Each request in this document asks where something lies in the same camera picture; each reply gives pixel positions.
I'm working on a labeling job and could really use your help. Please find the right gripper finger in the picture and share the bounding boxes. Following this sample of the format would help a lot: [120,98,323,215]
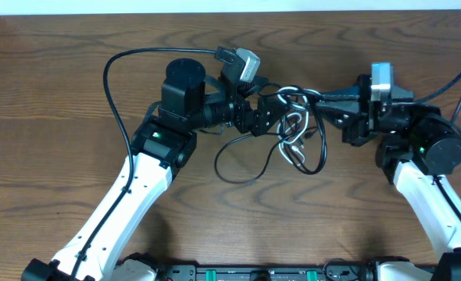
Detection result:
[321,86,360,101]
[316,101,362,129]

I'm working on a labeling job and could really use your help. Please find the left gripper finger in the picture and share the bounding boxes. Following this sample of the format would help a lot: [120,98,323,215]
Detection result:
[250,98,290,137]
[245,76,270,98]

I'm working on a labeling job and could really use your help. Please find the black usb cable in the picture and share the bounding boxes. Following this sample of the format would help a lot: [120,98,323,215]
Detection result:
[213,81,329,184]

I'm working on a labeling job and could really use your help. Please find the white usb cable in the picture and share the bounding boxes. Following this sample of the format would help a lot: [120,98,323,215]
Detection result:
[275,85,322,167]

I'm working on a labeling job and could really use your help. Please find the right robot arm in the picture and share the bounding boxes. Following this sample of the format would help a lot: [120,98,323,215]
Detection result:
[312,74,461,280]

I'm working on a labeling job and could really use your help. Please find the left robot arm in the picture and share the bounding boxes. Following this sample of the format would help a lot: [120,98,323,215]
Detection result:
[21,59,288,280]

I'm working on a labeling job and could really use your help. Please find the right camera black cable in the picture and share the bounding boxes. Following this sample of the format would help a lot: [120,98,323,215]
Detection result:
[390,60,461,239]

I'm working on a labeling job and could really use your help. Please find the camera black cable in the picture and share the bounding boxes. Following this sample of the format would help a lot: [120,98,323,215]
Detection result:
[390,60,461,239]
[68,47,220,281]

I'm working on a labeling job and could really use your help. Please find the left camera black cable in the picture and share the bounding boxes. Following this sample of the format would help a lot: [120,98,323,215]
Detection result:
[68,47,220,281]

